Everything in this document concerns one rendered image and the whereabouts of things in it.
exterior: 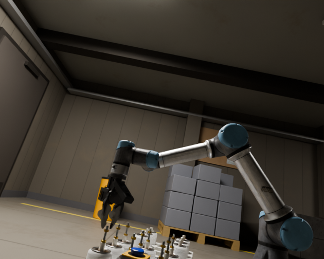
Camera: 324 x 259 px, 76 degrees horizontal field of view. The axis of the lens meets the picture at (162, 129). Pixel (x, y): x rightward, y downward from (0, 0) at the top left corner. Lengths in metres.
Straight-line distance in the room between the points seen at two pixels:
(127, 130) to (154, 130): 0.60
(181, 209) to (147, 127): 2.03
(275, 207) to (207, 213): 2.57
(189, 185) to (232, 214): 0.78
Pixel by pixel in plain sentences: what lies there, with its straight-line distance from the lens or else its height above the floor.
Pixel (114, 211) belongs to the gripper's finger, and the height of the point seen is 0.40.
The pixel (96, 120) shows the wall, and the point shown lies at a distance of 4.84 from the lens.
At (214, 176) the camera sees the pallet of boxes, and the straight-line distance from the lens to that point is 3.53.
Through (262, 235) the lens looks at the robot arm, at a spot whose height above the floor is 0.42.
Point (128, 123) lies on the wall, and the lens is 4.69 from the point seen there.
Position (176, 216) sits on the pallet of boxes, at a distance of 3.37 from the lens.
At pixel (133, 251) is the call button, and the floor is 0.32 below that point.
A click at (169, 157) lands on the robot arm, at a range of 1.03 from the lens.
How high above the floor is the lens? 0.48
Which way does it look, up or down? 18 degrees up
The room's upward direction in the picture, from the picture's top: 12 degrees clockwise
